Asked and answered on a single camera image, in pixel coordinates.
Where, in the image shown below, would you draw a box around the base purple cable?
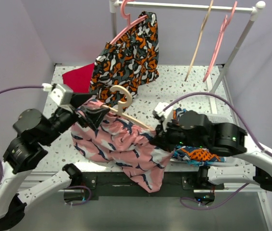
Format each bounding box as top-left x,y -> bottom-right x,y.
179,182 -> 249,211
65,184 -> 93,206

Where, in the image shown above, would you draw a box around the pink navy patterned shorts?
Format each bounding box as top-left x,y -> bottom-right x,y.
70,98 -> 174,193

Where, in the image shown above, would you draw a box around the blue orange patterned shorts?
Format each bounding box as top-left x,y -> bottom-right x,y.
172,107 -> 225,167

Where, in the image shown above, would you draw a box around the white clothes rack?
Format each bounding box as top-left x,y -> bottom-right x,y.
109,0 -> 267,94

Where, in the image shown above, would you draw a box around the red folded cloth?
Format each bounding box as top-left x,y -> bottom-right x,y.
62,63 -> 94,93

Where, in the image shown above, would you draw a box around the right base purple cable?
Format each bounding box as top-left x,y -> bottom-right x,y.
179,182 -> 249,211

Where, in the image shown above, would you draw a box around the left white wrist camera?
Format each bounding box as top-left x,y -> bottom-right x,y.
42,83 -> 74,111

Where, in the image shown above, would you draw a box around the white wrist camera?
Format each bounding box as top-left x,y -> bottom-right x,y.
42,83 -> 74,111
153,102 -> 173,132

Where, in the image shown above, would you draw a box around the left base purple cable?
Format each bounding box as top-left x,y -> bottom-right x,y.
65,184 -> 93,206

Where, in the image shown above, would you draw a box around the white plastic basket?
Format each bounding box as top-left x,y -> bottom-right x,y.
169,114 -> 237,167

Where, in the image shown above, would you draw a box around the pink hanger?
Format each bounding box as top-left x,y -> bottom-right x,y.
202,1 -> 237,82
109,0 -> 148,45

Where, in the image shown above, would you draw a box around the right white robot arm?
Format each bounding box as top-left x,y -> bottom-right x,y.
150,110 -> 272,192

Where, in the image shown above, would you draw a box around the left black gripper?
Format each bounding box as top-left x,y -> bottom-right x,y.
40,91 -> 110,145

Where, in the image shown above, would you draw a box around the orange black camo shorts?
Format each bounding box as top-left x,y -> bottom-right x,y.
89,12 -> 159,107

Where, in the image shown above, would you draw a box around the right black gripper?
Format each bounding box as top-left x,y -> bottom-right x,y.
149,115 -> 208,152

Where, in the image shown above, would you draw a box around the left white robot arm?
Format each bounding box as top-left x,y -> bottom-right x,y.
0,93 -> 109,231

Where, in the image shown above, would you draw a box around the right pink hanger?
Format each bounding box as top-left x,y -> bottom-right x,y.
202,1 -> 237,82

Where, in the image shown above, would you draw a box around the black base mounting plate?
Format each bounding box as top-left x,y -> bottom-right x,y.
82,167 -> 224,200

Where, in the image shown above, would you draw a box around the beige wooden hanger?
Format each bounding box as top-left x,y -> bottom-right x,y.
101,85 -> 153,130
185,0 -> 214,82

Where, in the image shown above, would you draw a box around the left pink hanger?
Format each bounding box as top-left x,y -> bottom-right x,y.
109,0 -> 148,45

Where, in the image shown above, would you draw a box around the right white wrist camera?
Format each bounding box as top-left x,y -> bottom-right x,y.
153,102 -> 173,132

